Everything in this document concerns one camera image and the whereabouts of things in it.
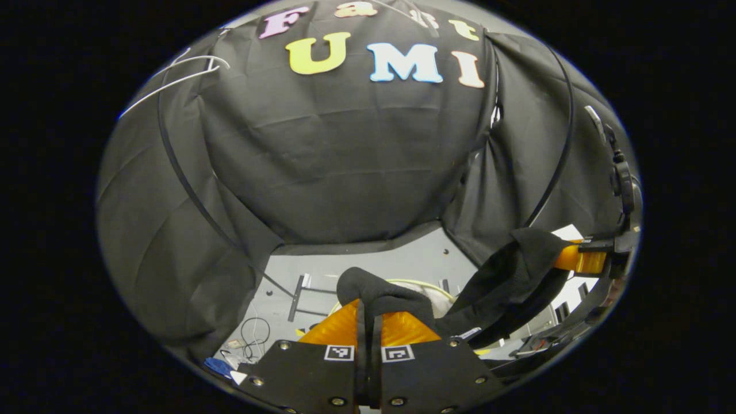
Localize white plastic hanger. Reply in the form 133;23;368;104
118;55;231;120
152;47;222;81

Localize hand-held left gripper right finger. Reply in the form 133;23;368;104
371;310;507;414

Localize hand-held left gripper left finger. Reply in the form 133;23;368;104
236;298;369;414

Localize blue cloth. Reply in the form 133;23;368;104
203;356;235;377

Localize black floor cables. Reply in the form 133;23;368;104
239;316;272;362

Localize black knit sweater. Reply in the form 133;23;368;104
336;227;576;348

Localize black backdrop cloth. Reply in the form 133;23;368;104
95;0;639;363

